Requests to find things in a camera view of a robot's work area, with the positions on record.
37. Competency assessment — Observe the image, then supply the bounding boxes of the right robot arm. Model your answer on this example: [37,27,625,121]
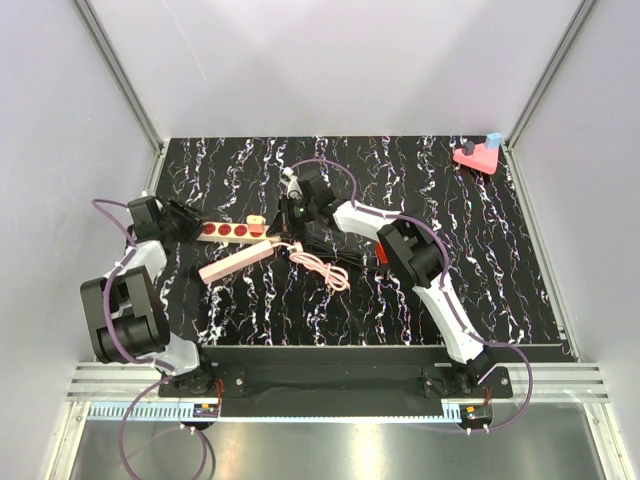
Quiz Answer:
[270,167,495,397]

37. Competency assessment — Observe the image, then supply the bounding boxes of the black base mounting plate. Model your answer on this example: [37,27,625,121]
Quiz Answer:
[99,343,514,419]

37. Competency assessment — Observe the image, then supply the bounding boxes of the beige power strip red sockets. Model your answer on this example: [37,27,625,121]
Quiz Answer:
[197,222,281,244]

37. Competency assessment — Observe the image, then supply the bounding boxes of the pink coiled power cable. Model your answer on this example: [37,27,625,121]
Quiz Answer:
[276,241,352,291]

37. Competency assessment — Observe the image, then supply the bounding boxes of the pink power strip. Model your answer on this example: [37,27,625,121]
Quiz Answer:
[198,240,274,284]

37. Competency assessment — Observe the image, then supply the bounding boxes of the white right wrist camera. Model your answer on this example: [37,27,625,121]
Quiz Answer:
[280,167,302,200]

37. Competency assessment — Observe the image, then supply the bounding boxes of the pink triangular socket block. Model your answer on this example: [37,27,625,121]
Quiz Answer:
[453,144,499,175]

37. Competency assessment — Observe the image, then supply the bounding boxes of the blue plug block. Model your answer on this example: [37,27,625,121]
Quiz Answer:
[484,132,503,150]

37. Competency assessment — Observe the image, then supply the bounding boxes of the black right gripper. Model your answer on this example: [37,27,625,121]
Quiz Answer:
[268,196,317,239]

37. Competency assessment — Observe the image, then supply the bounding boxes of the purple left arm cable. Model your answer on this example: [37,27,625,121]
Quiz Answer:
[91,198,217,476]

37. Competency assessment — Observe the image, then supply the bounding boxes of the black power strip cable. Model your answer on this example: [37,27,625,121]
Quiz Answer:
[289,224,391,274]

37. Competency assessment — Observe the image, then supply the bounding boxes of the dark grey plug block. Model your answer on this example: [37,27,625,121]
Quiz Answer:
[462,141,475,155]

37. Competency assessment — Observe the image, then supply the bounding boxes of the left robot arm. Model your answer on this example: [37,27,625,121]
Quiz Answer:
[80,195,216,396]

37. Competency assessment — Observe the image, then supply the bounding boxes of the pink plug adapter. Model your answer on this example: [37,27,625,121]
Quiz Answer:
[246,215,266,237]

